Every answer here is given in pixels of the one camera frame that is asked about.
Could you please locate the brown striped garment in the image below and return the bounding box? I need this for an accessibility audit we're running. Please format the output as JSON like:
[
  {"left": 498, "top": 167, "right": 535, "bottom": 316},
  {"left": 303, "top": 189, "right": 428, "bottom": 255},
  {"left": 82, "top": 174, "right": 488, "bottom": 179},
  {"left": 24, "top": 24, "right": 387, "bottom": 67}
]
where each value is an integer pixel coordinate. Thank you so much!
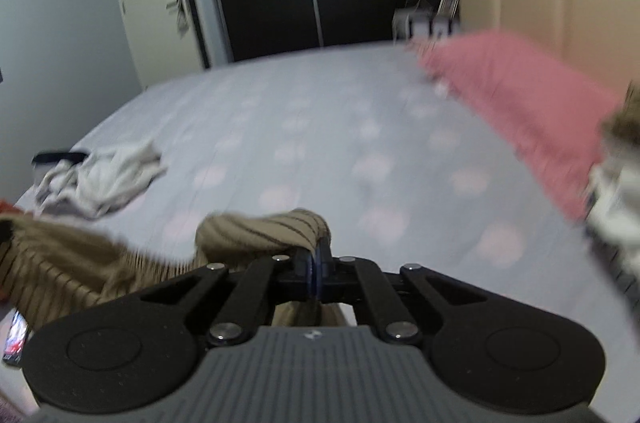
[{"left": 1, "top": 208, "right": 331, "bottom": 330}]

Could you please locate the stack of folded clothes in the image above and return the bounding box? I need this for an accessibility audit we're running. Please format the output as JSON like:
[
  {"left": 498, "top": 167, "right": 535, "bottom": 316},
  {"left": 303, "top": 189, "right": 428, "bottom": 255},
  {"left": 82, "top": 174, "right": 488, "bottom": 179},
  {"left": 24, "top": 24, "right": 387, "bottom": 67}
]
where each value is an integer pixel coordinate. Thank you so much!
[{"left": 586, "top": 83, "right": 639, "bottom": 291}]

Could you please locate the smartphone on bed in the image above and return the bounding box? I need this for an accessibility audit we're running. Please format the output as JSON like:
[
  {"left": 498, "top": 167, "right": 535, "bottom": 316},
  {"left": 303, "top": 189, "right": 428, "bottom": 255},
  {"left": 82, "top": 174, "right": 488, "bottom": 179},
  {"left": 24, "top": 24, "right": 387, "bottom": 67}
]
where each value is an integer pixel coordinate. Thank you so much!
[{"left": 2, "top": 311, "right": 29, "bottom": 368}]

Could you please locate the white crumpled garment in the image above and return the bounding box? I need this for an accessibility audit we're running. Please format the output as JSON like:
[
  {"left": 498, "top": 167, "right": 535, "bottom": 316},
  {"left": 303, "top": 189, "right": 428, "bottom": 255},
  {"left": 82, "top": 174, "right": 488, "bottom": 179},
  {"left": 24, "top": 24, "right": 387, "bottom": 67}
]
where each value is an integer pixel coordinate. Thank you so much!
[{"left": 35, "top": 140, "right": 167, "bottom": 219}]

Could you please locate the orange garment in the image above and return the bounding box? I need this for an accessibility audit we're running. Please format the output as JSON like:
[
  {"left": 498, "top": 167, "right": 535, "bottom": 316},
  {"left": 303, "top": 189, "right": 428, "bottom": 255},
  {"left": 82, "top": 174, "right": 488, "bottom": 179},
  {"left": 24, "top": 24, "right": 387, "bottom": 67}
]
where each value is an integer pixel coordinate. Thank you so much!
[{"left": 0, "top": 200, "right": 23, "bottom": 215}]

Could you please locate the black item near white garment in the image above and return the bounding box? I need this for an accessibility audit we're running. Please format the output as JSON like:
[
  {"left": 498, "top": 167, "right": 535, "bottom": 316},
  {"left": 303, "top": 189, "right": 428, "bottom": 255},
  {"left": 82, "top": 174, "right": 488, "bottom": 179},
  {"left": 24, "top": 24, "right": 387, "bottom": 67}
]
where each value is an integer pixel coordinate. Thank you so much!
[{"left": 32, "top": 150, "right": 89, "bottom": 166}]

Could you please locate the polka dot bed sheet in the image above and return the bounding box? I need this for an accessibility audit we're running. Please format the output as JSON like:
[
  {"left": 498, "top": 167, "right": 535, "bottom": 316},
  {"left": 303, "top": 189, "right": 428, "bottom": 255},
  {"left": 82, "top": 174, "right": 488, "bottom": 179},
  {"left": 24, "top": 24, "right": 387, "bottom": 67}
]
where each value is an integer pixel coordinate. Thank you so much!
[{"left": 0, "top": 40, "right": 640, "bottom": 423}]

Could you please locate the pink blanket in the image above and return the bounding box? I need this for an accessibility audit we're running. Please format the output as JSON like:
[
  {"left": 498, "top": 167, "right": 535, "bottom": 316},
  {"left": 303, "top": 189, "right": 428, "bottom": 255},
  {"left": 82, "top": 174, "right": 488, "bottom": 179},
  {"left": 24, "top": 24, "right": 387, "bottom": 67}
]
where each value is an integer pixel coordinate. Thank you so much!
[{"left": 409, "top": 30, "right": 620, "bottom": 221}]

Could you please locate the white bedside shelf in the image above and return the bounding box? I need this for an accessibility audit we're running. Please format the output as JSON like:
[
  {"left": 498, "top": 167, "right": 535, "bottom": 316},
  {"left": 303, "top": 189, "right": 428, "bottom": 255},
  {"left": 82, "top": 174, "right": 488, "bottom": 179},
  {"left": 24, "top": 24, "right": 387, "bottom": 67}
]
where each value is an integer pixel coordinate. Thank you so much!
[{"left": 392, "top": 0, "right": 461, "bottom": 42}]

